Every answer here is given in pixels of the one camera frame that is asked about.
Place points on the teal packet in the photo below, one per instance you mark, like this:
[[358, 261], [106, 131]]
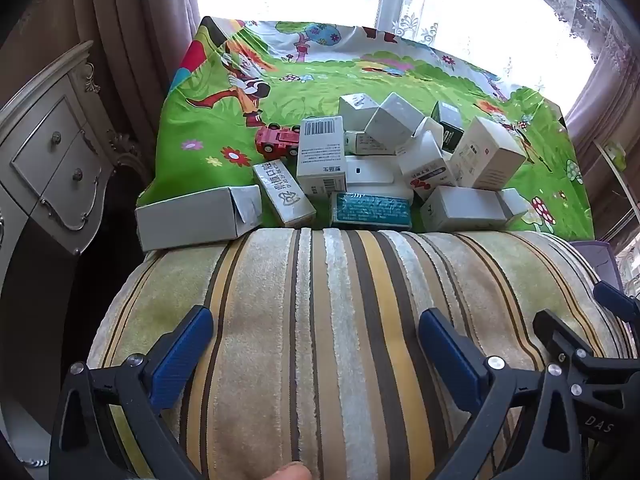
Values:
[[370, 210]]

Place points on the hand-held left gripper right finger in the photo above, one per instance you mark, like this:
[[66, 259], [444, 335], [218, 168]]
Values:
[[450, 360]]

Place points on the striped plush cushion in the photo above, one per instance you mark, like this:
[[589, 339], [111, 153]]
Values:
[[325, 335]]

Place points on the black box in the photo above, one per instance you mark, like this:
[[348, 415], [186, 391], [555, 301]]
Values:
[[445, 120]]

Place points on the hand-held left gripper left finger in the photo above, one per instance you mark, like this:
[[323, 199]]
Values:
[[182, 355]]

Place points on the purple storage container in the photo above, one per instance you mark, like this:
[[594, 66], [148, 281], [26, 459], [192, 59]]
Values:
[[597, 255]]

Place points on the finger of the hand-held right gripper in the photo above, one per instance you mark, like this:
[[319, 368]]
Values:
[[620, 302], [562, 340]]

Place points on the white lace curtain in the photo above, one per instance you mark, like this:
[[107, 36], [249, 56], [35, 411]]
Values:
[[450, 10]]

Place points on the person's left hand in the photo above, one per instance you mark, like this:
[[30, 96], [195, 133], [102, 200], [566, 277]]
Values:
[[292, 472]]

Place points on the long plain white carton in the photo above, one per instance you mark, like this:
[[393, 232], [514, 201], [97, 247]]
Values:
[[465, 207]]

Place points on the flat square white carton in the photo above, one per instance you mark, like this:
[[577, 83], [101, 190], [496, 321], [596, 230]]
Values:
[[370, 175]]

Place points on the narrow printed carton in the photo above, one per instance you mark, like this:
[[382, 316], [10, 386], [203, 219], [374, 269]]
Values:
[[282, 192]]

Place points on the large torn whitish carton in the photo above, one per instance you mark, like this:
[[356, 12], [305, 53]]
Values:
[[200, 220]]

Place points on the green cartoon printed cloth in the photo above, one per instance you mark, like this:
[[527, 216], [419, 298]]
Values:
[[210, 85]]

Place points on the pile of white boxes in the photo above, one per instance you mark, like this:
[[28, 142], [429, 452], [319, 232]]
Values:
[[395, 115]]

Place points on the red toy car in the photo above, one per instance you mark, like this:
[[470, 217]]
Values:
[[277, 142]]

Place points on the white ornate dresser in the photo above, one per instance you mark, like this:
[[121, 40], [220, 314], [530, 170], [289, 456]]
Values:
[[50, 160]]

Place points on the white carton with red print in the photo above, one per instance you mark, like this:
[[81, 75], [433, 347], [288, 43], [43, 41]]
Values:
[[425, 165]]

